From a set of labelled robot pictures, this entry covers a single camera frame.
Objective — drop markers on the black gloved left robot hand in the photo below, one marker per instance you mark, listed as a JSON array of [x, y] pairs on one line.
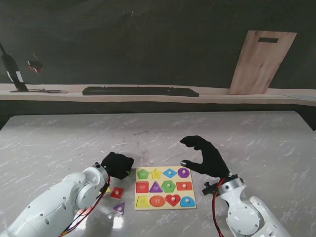
[[118, 165]]

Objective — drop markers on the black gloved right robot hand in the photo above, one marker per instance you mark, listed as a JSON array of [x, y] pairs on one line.
[[212, 163]]

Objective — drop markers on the green hexagon puzzle piece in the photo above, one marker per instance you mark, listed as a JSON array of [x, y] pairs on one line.
[[129, 173]]

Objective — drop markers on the yellow trapezoid puzzle piece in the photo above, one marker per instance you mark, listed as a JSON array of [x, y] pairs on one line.
[[108, 190]]

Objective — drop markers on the red square puzzle piece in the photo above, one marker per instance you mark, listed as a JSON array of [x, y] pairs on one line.
[[117, 192]]

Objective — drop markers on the purple circle puzzle piece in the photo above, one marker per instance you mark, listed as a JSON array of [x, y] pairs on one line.
[[184, 172]]

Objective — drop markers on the orange rectangle puzzle piece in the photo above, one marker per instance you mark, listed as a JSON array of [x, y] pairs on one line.
[[184, 185]]

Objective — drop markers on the blue diamond puzzle piece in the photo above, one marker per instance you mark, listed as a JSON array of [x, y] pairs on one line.
[[169, 173]]

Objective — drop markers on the blue semicircle puzzle piece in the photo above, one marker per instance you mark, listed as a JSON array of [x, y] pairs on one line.
[[188, 201]]

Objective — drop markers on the wooden shape puzzle board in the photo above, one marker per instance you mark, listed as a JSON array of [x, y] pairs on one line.
[[163, 179]]

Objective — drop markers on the green pentagon puzzle piece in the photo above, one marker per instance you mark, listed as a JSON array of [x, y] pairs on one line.
[[168, 185]]

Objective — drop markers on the red heart puzzle piece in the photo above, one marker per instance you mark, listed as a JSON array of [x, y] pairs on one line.
[[172, 199]]

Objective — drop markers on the orange oval puzzle piece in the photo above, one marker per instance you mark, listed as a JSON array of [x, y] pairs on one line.
[[81, 212]]

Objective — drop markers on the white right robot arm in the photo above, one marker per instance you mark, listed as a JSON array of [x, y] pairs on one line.
[[242, 212]]

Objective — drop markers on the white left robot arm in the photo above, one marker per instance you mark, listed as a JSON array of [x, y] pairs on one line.
[[61, 197]]

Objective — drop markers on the purple triangle puzzle piece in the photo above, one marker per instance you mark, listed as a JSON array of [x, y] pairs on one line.
[[120, 209]]

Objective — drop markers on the flat wooden coaster board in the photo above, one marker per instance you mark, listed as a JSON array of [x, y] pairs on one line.
[[54, 91]]

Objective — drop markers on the wooden cutting board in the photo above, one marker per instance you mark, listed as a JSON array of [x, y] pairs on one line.
[[259, 66]]

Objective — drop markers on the long wooden shelf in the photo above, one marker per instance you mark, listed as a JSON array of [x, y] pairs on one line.
[[222, 97]]

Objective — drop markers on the long black tray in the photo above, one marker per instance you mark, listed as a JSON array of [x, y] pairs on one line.
[[140, 91]]

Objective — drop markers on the red wine glass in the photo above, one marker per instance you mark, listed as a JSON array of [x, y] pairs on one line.
[[35, 66]]

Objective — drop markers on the dark wine bottle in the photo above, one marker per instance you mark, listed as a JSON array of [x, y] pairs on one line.
[[12, 69]]

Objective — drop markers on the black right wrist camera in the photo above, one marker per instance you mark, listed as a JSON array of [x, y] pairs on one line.
[[211, 189]]

